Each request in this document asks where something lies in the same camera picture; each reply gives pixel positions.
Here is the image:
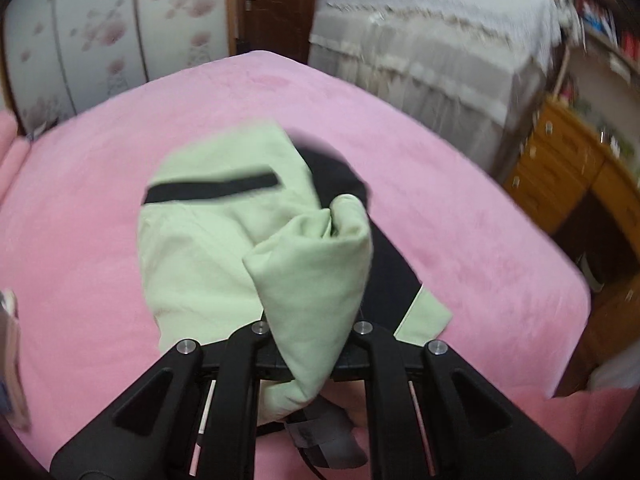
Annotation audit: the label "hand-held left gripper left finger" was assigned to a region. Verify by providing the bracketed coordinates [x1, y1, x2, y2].
[50, 321, 291, 480]

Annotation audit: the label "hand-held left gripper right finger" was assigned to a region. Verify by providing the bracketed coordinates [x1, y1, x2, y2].
[330, 320, 576, 480]

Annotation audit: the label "green and black hooded jacket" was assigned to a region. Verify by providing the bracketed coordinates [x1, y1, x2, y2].
[136, 119, 453, 480]

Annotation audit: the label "pink bed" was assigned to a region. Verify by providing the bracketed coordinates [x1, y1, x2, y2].
[0, 49, 593, 480]

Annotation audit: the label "person's pink trousers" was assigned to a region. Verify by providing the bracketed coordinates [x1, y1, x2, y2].
[545, 385, 636, 480]

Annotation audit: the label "colourful printed blanket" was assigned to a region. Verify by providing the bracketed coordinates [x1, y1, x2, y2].
[0, 287, 31, 431]

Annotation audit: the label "white bag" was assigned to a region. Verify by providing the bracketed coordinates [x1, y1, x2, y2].
[589, 352, 640, 393]

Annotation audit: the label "wooden desk with drawers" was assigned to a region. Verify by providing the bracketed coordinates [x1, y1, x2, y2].
[502, 95, 640, 396]

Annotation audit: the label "folded pink quilt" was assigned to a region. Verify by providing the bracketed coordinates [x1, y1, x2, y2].
[0, 110, 31, 201]

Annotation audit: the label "furniture under lace cover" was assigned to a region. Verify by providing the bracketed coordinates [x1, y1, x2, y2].
[307, 0, 563, 176]

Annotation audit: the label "brown wooden door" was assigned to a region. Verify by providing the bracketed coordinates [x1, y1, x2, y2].
[225, 0, 321, 66]

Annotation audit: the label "floral wardrobe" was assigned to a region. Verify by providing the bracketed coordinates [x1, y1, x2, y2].
[0, 0, 231, 136]

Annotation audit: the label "bookshelf with books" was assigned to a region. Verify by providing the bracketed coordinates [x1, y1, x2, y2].
[570, 0, 640, 81]

